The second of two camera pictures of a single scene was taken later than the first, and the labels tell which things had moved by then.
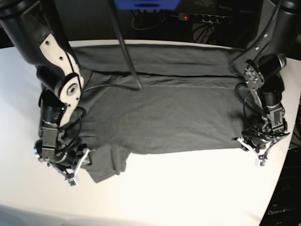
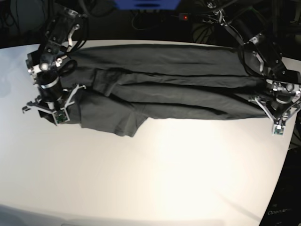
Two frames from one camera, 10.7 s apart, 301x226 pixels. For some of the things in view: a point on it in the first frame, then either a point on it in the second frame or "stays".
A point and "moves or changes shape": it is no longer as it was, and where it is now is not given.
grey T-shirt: (187, 101) moves or changes shape
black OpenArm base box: (284, 207) stays
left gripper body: (71, 160) -> (56, 112)
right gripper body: (259, 144) -> (278, 111)
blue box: (146, 4) stays
